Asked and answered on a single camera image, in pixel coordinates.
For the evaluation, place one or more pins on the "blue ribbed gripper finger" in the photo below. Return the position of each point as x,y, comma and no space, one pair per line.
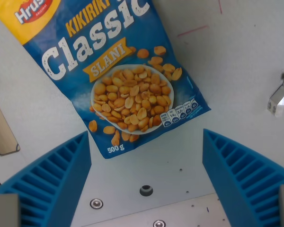
241,175
47,179

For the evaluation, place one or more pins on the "silver countersunk screw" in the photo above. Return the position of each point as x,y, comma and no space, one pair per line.
96,203
159,223

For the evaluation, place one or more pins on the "beige wooden board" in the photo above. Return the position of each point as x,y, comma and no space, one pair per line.
1,127

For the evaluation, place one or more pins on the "blue peanut snack bag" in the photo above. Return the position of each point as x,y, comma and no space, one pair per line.
111,71

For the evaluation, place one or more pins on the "silver metal bracket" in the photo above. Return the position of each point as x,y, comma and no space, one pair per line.
281,94

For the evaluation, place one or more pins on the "grey metal base plate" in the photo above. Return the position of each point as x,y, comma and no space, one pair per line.
146,210

